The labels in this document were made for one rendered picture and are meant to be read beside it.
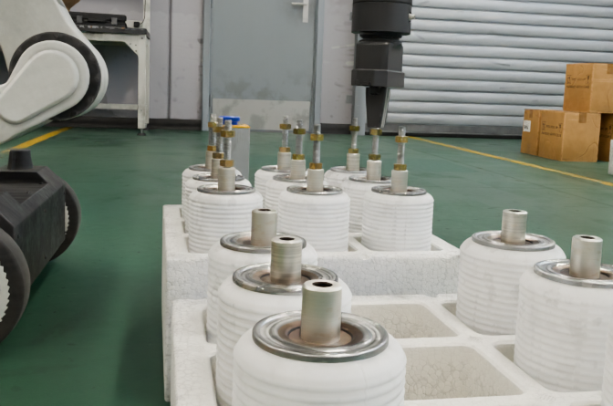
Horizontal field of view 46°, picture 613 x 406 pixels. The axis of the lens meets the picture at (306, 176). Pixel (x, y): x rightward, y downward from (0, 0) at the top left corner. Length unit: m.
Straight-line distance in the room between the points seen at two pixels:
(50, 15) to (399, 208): 0.65
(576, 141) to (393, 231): 3.75
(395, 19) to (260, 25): 5.06
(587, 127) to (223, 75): 2.93
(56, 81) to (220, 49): 4.90
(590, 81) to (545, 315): 4.16
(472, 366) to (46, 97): 0.81
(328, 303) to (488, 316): 0.30
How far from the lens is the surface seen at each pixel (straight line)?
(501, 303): 0.67
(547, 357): 0.58
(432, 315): 0.71
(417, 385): 0.63
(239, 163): 1.32
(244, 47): 6.08
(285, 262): 0.50
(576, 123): 4.65
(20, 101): 1.21
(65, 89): 1.20
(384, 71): 1.04
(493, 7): 6.60
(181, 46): 6.06
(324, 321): 0.39
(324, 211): 0.92
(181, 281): 0.88
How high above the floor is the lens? 0.39
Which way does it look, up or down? 7 degrees down
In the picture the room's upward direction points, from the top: 2 degrees clockwise
